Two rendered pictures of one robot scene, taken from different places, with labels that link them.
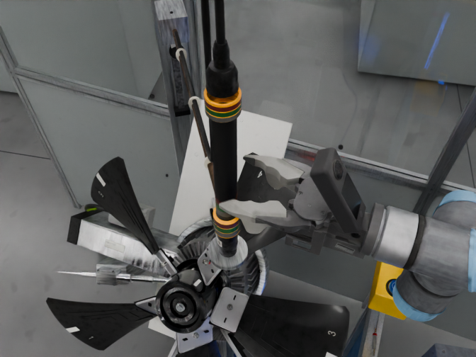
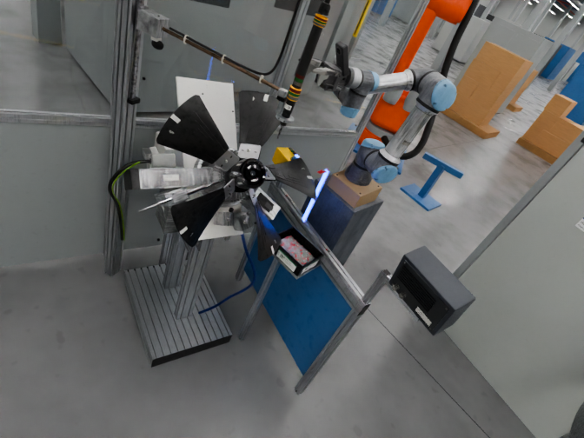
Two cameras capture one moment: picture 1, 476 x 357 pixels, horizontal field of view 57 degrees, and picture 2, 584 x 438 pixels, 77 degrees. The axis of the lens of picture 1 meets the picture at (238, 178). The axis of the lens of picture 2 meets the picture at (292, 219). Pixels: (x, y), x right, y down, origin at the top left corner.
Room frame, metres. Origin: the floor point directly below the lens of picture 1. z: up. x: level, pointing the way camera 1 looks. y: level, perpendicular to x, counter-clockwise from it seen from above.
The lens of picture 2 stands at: (-0.27, 1.17, 1.98)
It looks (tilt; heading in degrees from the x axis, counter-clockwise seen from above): 36 degrees down; 292
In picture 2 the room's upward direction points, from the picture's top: 25 degrees clockwise
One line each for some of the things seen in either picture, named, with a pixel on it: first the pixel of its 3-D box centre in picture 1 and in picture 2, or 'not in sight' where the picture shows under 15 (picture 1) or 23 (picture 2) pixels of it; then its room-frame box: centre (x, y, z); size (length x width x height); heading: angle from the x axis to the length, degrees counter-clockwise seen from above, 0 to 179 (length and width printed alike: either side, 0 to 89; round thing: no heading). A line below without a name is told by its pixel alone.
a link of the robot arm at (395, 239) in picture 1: (392, 233); (349, 76); (0.32, -0.21, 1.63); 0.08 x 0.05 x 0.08; 159
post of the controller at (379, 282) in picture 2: not in sight; (375, 287); (-0.23, -0.12, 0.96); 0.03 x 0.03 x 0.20; 69
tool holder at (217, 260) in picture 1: (226, 233); (286, 106); (0.41, 0.02, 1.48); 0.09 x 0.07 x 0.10; 14
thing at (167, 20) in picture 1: (171, 20); (151, 23); (1.00, 0.17, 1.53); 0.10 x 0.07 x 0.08; 14
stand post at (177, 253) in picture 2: not in sight; (183, 227); (0.76, 0.02, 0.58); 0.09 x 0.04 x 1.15; 69
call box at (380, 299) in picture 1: (394, 282); (288, 162); (0.54, -0.43, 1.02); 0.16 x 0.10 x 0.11; 159
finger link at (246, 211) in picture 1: (253, 219); (320, 77); (0.34, -0.02, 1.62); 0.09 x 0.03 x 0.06; 90
